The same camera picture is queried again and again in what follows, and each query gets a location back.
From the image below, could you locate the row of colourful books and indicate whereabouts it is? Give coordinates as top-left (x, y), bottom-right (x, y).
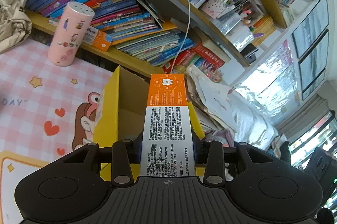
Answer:
top-left (25, 0), bottom-right (227, 74)

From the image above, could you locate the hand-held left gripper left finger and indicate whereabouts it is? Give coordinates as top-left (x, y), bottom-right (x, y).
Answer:
top-left (62, 138), bottom-right (144, 187)

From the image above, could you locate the silver foil cover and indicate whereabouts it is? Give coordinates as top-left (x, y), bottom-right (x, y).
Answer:
top-left (229, 40), bottom-right (306, 141)

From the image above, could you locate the orange and white carton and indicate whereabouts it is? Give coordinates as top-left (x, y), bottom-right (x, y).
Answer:
top-left (138, 73), bottom-right (198, 179)

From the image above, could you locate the pink printed desk mat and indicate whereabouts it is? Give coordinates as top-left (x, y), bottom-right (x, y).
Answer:
top-left (0, 37), bottom-right (116, 224)

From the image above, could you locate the white tote bag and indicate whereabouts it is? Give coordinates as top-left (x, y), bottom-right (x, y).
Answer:
top-left (186, 63), bottom-right (239, 136)

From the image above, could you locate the white charging cable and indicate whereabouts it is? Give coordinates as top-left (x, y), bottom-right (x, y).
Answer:
top-left (170, 0), bottom-right (192, 75)

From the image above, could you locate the cream cloth bag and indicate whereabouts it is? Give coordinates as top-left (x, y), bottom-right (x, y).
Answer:
top-left (0, 0), bottom-right (32, 54)

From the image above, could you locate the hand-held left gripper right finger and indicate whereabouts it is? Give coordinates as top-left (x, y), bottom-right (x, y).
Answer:
top-left (193, 138), bottom-right (275, 187)

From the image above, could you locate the bunch of pens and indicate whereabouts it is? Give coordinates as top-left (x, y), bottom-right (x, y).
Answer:
top-left (208, 0), bottom-right (264, 28)

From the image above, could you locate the yellow cardboard box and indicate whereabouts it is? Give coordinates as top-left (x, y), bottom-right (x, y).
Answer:
top-left (93, 65), bottom-right (206, 183)

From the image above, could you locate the orange toothpaste box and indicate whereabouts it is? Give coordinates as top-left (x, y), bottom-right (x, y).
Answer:
top-left (83, 26), bottom-right (112, 52)

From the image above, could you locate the pink cylindrical canister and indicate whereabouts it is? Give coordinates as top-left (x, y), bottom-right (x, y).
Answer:
top-left (48, 1), bottom-right (95, 67)

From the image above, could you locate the white and wooden bookshelf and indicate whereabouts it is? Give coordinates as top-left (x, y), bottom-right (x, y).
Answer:
top-left (18, 0), bottom-right (327, 88)

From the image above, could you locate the white framed window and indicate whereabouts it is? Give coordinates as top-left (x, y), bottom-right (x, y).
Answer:
top-left (291, 0), bottom-right (331, 102)

